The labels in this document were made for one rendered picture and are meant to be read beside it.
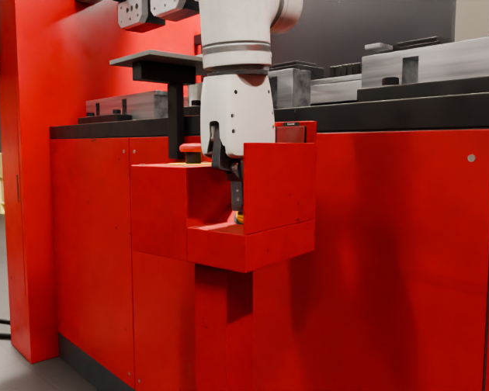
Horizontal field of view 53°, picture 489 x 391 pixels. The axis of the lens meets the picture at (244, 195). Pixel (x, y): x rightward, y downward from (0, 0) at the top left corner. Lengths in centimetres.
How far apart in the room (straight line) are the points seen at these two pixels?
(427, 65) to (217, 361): 58
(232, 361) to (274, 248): 18
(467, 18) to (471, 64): 233
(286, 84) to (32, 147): 111
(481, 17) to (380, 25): 160
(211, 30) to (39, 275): 152
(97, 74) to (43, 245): 68
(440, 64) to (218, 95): 43
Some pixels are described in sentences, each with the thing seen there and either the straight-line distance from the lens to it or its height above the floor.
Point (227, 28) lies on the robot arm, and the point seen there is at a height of 94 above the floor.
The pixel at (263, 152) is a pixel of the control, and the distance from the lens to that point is 58.
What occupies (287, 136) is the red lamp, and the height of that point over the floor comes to 82.
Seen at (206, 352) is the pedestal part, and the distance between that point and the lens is 72.
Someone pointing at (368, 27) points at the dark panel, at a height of 117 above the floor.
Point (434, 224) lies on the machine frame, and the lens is 75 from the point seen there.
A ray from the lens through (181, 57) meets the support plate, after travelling 109.
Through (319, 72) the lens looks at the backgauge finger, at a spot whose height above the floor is 101.
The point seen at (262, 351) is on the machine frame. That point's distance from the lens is 104.
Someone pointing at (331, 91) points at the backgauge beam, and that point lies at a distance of 135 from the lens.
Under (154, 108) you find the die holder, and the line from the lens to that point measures 152.
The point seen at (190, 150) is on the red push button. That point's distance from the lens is 68.
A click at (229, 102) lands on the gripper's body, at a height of 86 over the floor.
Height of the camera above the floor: 81
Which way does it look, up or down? 6 degrees down
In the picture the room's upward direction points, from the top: straight up
